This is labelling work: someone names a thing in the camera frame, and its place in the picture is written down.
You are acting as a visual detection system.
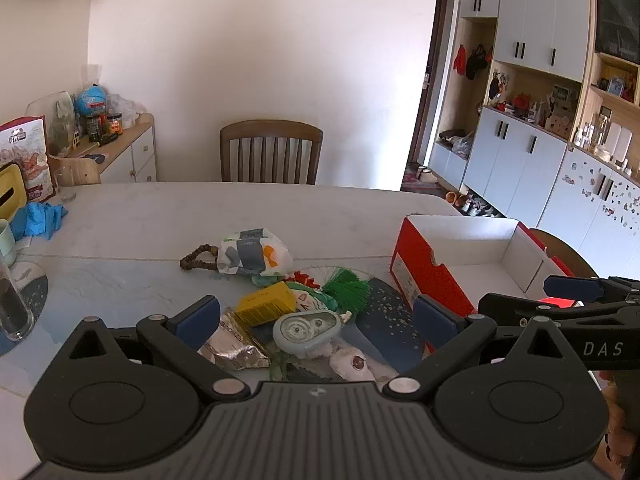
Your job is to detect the green tassel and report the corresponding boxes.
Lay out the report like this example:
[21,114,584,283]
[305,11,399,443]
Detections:
[321,268,371,321]

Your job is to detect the black hanging bag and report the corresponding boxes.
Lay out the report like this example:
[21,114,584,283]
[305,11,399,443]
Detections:
[466,44,493,81]

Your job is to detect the blue globe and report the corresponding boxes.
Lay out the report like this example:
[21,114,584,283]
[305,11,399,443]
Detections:
[74,85,108,117]

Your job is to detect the red shoe box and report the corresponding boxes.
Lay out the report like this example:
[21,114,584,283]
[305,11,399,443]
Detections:
[389,214,588,361]

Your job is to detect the white plastic wrap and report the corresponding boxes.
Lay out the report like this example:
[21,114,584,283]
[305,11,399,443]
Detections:
[330,347,381,383]

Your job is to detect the tall clear glass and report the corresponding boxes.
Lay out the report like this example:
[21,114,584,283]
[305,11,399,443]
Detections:
[0,255,36,342]

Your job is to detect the pale green mug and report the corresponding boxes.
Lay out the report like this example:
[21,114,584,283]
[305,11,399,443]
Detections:
[0,219,18,267]

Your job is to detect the brown wooden curved-back chair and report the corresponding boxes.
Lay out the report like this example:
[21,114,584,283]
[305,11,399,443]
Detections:
[529,228,599,281]

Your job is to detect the patterned red rug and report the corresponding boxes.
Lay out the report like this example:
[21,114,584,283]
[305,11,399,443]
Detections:
[401,162,446,193]

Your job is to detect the dark brown door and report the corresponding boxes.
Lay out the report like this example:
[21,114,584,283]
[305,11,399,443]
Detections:
[410,0,456,191]

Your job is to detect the light wooden box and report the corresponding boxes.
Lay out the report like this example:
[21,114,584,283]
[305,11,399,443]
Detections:
[47,154,101,186]

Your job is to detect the silver foil packet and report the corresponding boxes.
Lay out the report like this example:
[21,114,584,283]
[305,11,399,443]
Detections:
[198,307,272,370]

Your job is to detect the brown bead bracelet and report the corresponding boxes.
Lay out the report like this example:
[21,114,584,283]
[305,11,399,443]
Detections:
[180,244,221,273]

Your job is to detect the clear plastic container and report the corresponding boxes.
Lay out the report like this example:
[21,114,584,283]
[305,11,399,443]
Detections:
[25,91,76,157]

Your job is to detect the grey-green correction tape dispenser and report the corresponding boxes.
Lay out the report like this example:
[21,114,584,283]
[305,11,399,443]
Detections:
[272,310,353,356]

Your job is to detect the yellow tissue box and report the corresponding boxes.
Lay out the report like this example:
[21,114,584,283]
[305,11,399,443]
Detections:
[0,162,27,221]

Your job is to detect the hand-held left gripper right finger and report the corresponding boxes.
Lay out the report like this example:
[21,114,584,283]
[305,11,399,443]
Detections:
[382,295,582,403]

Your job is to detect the dark wooden slatted chair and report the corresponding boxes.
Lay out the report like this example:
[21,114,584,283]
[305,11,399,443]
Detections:
[219,120,324,186]

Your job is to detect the printed table mat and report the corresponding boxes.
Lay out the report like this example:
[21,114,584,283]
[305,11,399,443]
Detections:
[0,252,451,401]

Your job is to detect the clear plastic bag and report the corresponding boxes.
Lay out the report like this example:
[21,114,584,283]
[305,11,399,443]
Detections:
[107,94,146,128]

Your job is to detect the person's right hand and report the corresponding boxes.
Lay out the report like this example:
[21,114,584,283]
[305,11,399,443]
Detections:
[599,372,632,466]

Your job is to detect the dark crinkled packet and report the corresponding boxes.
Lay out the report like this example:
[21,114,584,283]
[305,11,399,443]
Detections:
[247,322,283,348]

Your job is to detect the red and white snack bag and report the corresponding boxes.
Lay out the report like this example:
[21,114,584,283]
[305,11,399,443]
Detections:
[0,116,58,203]

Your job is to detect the teal soft item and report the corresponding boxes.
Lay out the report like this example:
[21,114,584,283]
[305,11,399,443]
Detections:
[285,281,338,313]

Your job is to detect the row of shoes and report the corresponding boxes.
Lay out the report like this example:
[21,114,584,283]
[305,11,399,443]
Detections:
[445,190,503,218]

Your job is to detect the white wall cabinet unit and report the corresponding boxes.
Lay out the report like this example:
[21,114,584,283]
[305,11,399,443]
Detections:
[430,0,640,261]

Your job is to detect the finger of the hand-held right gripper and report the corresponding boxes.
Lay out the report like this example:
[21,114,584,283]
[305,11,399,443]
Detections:
[544,275,640,306]
[477,293,626,329]

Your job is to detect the white grey snack packet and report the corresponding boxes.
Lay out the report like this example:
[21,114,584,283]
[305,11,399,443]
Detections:
[216,228,294,278]

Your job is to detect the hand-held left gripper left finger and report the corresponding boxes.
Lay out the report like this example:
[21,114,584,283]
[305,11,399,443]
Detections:
[68,296,250,402]

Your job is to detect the blue cloth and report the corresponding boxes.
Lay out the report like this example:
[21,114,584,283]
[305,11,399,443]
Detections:
[10,202,69,241]

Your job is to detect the yellow cardboard box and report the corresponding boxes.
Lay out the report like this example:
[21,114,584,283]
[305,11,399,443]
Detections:
[235,281,297,331]

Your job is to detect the dark framed panel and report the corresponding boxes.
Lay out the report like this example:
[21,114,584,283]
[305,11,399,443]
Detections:
[595,0,640,66]

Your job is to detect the short drinking glass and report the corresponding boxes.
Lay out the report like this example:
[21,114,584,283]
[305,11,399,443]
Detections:
[55,167,78,203]

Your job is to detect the white wooden sideboard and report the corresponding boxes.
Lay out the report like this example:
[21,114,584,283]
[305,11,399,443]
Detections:
[47,112,158,186]

